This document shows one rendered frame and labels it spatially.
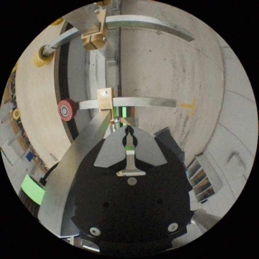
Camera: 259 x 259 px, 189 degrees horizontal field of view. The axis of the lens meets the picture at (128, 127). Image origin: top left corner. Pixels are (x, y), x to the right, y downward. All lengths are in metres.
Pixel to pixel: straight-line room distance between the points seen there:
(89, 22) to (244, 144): 2.74
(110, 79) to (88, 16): 0.34
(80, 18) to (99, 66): 0.42
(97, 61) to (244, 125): 2.83
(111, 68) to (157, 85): 0.86
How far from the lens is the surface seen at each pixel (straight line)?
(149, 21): 0.26
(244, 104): 2.66
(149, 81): 1.17
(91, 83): 0.55
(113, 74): 0.43
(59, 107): 0.33
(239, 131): 2.64
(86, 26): 0.20
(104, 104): 0.27
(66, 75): 0.43
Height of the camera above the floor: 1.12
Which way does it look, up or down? 61 degrees down
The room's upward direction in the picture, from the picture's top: 178 degrees clockwise
